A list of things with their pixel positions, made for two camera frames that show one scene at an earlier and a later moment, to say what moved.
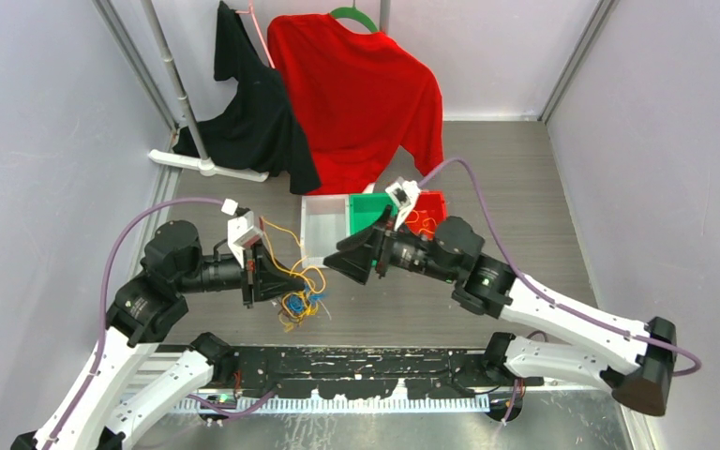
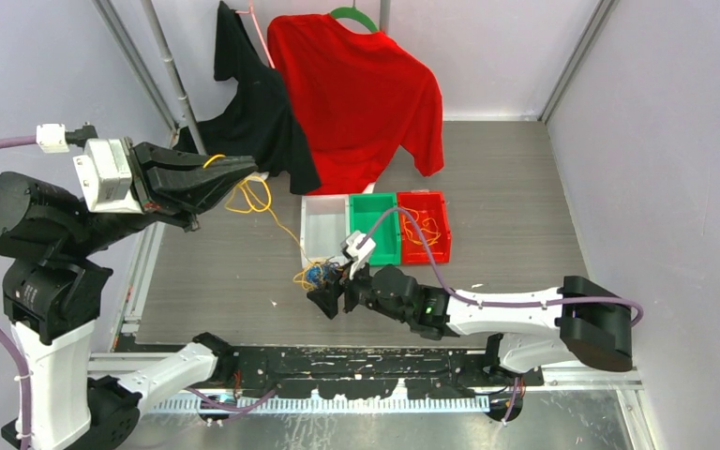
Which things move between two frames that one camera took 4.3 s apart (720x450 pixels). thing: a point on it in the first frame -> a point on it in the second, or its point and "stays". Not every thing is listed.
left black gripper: [271, 280] -> [199, 187]
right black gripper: [356, 252] -> [327, 297]
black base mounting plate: [365, 372] stays
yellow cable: [286, 251] -> [253, 195]
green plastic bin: [366, 208] stays
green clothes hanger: [354, 12] stays
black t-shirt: [260, 132] stays
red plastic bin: [429, 209] stays
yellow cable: [424, 222] stays
